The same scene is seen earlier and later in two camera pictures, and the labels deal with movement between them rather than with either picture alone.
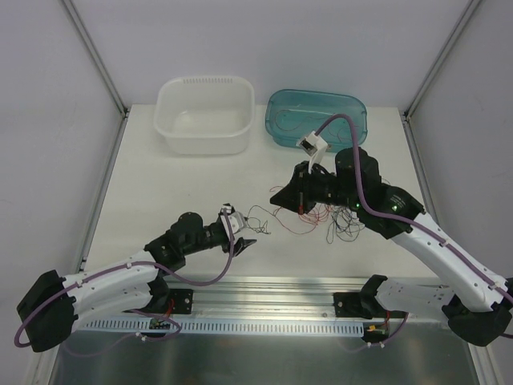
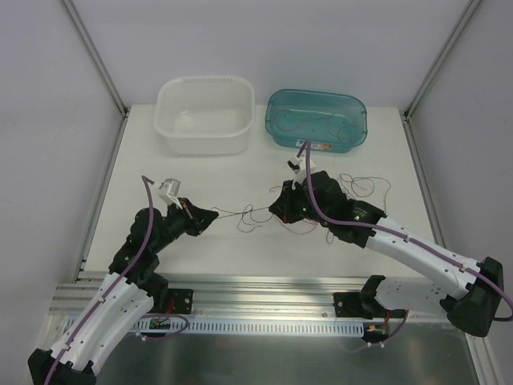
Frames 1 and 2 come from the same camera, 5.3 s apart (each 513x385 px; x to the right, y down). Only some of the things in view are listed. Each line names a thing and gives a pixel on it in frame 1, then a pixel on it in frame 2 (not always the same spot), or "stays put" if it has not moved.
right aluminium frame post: x=407 y=114 stays put
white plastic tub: x=205 y=115 stays put
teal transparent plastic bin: x=292 y=114 stays put
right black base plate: x=362 y=305 stays put
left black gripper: x=231 y=242 to x=192 y=219
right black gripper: x=301 y=187 to x=296 y=202
